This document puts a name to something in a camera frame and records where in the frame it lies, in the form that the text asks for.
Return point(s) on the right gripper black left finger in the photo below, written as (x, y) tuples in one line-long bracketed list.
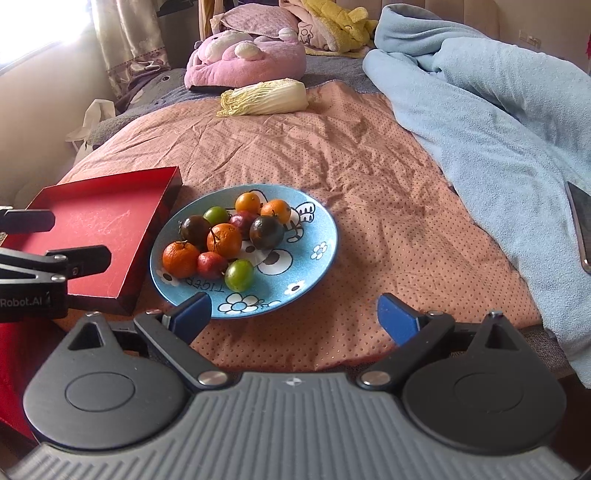
[(170, 334)]

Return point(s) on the grey shark plush toy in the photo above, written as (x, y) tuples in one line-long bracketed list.
[(165, 89)]

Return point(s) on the small yellow-orange mandarin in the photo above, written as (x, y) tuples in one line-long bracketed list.
[(248, 202)]

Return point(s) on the pink plush bunny pillow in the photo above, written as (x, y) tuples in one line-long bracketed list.
[(237, 59)]

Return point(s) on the green tomato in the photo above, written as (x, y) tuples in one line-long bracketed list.
[(216, 215), (239, 276)]

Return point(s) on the floral beige curtain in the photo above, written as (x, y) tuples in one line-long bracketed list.
[(130, 41)]

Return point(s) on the red shallow tray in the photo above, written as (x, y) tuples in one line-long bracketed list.
[(123, 212)]

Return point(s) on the yellow plush garment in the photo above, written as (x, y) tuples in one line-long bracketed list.
[(328, 29)]

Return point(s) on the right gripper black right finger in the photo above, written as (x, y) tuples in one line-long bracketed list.
[(420, 338)]

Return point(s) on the white tote bag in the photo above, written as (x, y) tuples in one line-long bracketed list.
[(98, 111)]

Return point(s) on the small red tomato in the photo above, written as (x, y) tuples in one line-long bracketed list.
[(211, 266)]

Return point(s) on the napa cabbage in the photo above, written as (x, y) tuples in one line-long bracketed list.
[(264, 98)]

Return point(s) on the wrinkled red fruit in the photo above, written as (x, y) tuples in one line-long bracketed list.
[(243, 221)]

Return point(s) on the dark purple tomato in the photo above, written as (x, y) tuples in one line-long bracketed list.
[(194, 230), (266, 232)]

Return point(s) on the dark purple tomato back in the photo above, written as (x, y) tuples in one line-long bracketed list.
[(194, 230)]

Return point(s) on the large orange mandarin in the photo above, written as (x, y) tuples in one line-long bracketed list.
[(179, 259)]

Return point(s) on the light blue blanket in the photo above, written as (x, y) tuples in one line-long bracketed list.
[(510, 129)]

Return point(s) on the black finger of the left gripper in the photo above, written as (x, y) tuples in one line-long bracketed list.
[(24, 221), (72, 262)]

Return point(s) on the blue cartoon tiger plate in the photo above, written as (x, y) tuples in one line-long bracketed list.
[(280, 276)]

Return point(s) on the smartphone on blanket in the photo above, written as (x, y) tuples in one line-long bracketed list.
[(580, 204)]

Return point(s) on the pink quilted pillow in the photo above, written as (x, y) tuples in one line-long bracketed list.
[(255, 19)]

